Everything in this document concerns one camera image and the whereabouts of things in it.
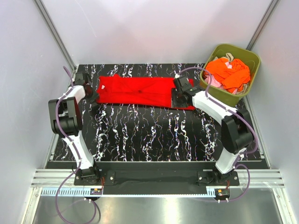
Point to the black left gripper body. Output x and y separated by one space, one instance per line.
90 98

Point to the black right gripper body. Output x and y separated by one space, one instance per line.
176 101

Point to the red t-shirt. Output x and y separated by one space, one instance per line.
151 91

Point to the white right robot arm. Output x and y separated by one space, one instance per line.
236 127

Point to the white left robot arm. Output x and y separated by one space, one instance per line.
66 121

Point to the pink garment in bin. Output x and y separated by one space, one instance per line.
219 72

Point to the orange t-shirt in bin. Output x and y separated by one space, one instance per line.
232 77

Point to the beige garment in bin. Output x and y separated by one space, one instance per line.
227 58

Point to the olive green plastic bin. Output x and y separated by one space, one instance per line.
251 59

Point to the right small controller board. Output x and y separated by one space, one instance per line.
223 192

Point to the small controller board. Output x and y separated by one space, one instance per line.
223 192
96 191

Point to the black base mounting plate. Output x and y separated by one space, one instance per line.
158 178

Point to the left small controller board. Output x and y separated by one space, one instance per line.
96 191

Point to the aluminium left corner post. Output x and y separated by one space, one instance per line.
54 32

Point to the aluminium corner post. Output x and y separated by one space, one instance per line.
54 32
262 24

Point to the aluminium front rail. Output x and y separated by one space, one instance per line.
53 182

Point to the aluminium right corner post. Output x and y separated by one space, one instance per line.
262 24

